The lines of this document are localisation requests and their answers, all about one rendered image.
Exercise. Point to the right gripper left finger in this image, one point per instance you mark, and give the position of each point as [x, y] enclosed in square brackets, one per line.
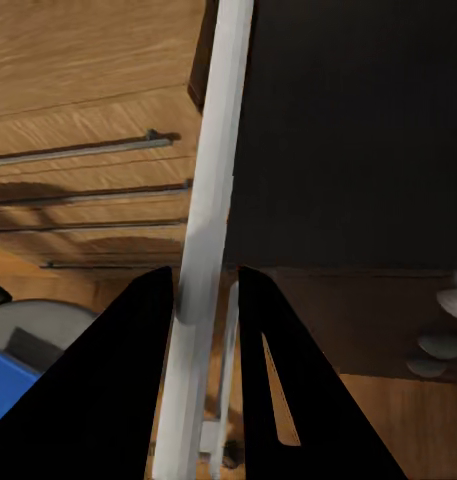
[90, 415]

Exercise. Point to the swivel chair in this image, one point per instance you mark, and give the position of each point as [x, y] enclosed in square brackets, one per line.
[38, 331]

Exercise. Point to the pen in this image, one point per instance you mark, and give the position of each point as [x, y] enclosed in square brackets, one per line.
[183, 432]

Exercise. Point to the desk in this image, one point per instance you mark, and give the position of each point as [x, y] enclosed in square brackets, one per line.
[346, 162]

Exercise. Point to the cabinet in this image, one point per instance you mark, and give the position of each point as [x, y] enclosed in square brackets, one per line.
[101, 109]
[401, 327]

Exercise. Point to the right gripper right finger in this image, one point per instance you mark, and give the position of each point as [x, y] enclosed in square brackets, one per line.
[337, 440]

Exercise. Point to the folder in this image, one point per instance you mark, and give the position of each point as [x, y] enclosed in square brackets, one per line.
[16, 378]

